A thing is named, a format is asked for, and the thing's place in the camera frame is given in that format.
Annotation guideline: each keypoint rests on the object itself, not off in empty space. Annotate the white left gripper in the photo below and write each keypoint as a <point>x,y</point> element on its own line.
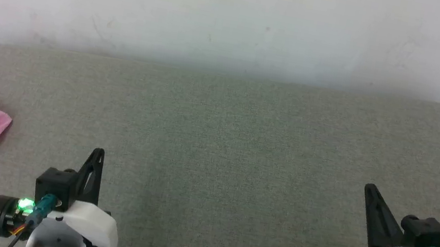
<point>93,223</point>

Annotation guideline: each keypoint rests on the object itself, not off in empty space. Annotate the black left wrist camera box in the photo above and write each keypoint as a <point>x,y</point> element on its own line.
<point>55,185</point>

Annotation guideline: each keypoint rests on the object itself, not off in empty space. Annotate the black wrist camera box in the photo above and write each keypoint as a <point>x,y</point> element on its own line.
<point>55,185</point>
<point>424,234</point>

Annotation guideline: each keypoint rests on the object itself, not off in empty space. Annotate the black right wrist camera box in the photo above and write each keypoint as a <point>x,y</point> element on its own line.
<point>424,234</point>

